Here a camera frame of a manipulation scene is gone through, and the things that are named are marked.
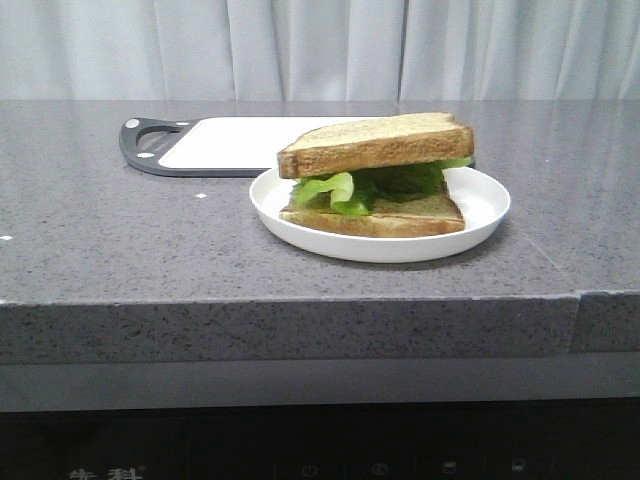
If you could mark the white round plate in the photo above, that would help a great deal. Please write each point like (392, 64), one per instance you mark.
(483, 201)

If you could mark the white cutting board dark rim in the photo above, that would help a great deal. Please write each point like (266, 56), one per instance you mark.
(214, 147)

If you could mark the green lettuce leaf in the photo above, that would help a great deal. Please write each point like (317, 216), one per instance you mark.
(355, 193)

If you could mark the bread slice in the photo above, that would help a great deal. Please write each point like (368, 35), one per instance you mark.
(375, 143)
(435, 214)

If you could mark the grey curtain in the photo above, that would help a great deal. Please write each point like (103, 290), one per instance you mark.
(320, 50)

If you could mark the black appliance under counter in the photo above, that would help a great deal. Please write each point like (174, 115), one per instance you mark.
(574, 439)

